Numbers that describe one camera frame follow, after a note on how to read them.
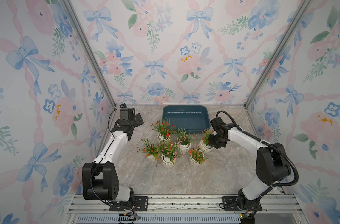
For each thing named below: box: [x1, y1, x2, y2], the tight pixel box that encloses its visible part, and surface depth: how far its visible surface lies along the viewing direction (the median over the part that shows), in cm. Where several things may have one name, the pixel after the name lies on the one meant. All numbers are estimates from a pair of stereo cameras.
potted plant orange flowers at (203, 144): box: [198, 127, 215, 154], surface depth 88 cm
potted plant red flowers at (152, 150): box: [136, 133, 162, 161], surface depth 81 cm
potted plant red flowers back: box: [150, 116, 177, 143], surface depth 92 cm
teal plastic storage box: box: [162, 105, 211, 134], surface depth 116 cm
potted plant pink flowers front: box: [159, 142, 184, 169], surface depth 80 cm
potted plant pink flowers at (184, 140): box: [176, 124, 194, 155], surface depth 89 cm
